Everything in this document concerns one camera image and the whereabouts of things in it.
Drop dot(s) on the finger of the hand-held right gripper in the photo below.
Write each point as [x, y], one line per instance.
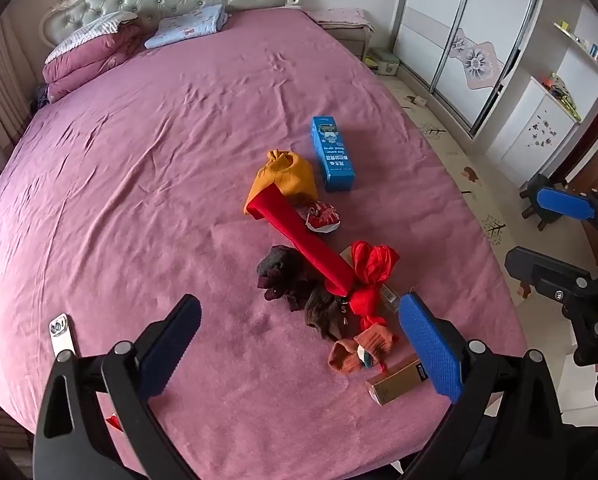
[564, 204]
[544, 270]

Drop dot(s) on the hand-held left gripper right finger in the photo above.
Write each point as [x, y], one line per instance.
[429, 350]

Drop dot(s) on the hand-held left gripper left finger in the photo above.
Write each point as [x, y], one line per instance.
[174, 345]

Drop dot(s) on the brown sock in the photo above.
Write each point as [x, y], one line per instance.
[324, 315]

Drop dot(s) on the small black stool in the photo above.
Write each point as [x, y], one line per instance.
[531, 185]

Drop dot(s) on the gold cardboard box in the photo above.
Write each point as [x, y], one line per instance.
[394, 385]

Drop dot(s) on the orange sock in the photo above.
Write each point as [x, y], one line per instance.
[371, 342]

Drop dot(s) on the white shelf cabinet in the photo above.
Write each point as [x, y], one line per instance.
[534, 130]

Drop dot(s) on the small red scrap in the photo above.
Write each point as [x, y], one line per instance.
[114, 421]

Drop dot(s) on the small silver device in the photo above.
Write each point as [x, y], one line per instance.
[61, 337]

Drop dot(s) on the dark grey sock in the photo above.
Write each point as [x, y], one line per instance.
[281, 270]

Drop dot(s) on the long red box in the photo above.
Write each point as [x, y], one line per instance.
[304, 240]

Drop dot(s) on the red snack wrapper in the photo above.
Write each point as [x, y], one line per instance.
[323, 217]

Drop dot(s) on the pink bed cover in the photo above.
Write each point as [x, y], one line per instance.
[154, 160]

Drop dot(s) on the orange cloth bag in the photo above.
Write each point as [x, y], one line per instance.
[291, 175]

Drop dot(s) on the white sliding wardrobe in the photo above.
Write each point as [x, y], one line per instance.
[454, 20]

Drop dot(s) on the blue cardboard box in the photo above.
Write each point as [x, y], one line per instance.
[335, 155]

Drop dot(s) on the green storage box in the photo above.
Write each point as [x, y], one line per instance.
[383, 61]

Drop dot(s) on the beige nightstand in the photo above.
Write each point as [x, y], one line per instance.
[354, 42]

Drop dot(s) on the pink nightstand cloth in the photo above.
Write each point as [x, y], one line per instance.
[339, 17]

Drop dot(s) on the folded pink quilt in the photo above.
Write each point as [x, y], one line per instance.
[89, 60]

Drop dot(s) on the beige ribbed panel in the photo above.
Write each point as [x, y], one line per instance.
[1, 90]

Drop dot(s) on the light blue pillow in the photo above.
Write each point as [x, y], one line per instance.
[186, 27]

